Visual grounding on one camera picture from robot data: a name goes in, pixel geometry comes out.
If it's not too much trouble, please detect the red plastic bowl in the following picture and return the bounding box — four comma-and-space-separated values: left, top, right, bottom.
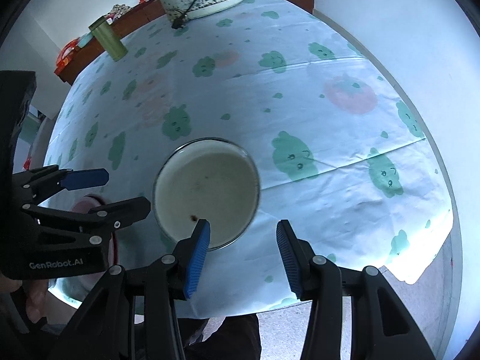
55, 193, 121, 301

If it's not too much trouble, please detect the white enamel bowl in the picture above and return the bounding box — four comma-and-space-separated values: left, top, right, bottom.
153, 137, 260, 250

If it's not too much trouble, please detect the person's left hand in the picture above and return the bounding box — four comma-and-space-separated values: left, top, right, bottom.
1, 275, 49, 323

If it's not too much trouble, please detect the orange plastic basket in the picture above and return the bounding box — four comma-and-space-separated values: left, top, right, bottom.
55, 38, 80, 76

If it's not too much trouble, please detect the green thermos bottle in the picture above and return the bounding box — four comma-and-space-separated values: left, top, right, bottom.
89, 16, 128, 62

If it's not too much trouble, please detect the floral patterned tablecloth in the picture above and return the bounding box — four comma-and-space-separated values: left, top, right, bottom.
45, 0, 453, 319

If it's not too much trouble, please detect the brown wooden sideboard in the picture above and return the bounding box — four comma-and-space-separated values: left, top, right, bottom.
53, 0, 315, 86

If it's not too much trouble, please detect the black power cord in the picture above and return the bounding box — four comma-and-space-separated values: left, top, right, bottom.
155, 0, 222, 30

